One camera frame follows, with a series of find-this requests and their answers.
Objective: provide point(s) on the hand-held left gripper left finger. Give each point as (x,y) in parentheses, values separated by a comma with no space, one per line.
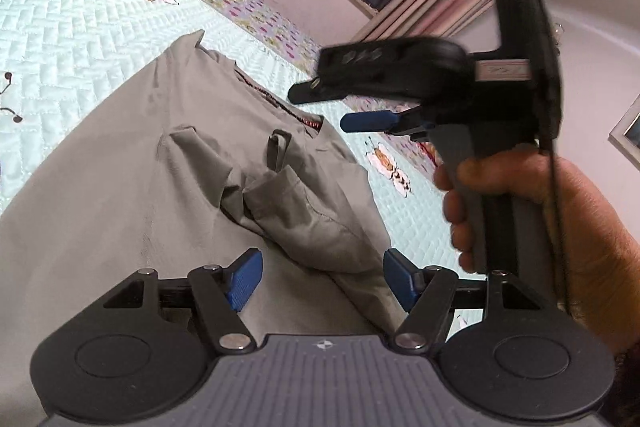
(245,279)

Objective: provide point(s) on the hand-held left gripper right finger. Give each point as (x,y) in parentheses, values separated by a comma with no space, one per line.
(400,279)

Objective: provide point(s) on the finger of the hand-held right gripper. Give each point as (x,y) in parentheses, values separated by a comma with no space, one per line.
(365,121)
(310,93)

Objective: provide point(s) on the grey t-shirt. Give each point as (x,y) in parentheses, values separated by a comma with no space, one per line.
(125,187)

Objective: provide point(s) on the person's right hand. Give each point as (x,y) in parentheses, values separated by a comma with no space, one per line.
(600,232)

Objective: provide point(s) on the white framed picture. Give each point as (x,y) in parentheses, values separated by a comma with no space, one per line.
(627,127)

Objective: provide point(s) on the bee-print quilted bedspread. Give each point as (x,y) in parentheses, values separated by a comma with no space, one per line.
(60,37)

